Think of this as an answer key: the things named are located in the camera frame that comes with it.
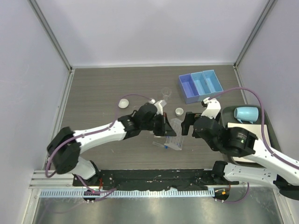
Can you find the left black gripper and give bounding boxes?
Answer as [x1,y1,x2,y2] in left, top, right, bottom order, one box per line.
[141,112,176,137]

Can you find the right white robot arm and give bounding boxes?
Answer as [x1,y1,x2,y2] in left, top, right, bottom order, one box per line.
[181,112,299,200]

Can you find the light blue middle bin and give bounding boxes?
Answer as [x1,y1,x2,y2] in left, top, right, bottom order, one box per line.
[191,72,211,101]

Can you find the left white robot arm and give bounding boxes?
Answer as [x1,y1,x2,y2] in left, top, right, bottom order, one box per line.
[45,103,177,186]

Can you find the purple-blue plastic bin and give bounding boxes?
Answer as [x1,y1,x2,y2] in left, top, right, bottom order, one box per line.
[178,74,199,104]

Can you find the blue-capped test tube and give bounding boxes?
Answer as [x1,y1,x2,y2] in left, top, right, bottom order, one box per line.
[152,141,168,149]

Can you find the slotted cable duct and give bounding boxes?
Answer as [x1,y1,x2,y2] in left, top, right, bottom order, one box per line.
[40,188,214,199]

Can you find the white paper sheet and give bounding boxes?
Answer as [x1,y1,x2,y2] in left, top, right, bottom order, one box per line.
[227,122,271,164]

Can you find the light blue bin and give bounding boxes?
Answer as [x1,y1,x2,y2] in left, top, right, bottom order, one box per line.
[203,70,223,97]
[191,72,211,101]

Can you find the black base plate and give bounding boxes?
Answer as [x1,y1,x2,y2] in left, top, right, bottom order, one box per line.
[72,168,240,191]

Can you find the dark green tray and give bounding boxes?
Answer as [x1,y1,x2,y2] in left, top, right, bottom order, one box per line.
[220,105,281,168]

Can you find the light blue right bin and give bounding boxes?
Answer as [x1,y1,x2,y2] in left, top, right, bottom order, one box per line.
[203,70,223,97]

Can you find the purple cable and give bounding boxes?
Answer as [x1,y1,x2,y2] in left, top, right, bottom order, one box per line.
[207,87,299,203]
[44,93,156,202]

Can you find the white ceramic bowl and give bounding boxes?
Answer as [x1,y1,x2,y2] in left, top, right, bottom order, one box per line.
[118,98,129,109]

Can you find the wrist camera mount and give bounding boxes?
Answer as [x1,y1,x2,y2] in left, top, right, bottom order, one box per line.
[149,98,167,115]
[201,98,221,119]

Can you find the glass beaker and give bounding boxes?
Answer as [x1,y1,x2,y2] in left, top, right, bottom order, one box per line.
[161,87,172,101]

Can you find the light blue mug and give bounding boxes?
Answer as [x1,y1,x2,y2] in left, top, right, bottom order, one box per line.
[234,106,259,124]

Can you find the clear plastic tube rack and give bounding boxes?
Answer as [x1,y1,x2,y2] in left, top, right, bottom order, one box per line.
[164,118,184,151]

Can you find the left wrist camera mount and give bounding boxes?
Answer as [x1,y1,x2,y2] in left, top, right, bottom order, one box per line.
[149,98,167,115]

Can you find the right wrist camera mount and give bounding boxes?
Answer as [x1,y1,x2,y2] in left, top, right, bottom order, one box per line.
[201,98,221,119]

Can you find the small white crucible cup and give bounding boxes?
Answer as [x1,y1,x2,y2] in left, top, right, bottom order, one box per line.
[175,107,184,117]

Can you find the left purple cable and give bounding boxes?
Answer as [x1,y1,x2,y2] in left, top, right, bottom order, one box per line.
[44,93,156,202]

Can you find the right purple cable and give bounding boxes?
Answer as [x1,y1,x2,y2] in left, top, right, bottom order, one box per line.
[207,87,299,203]

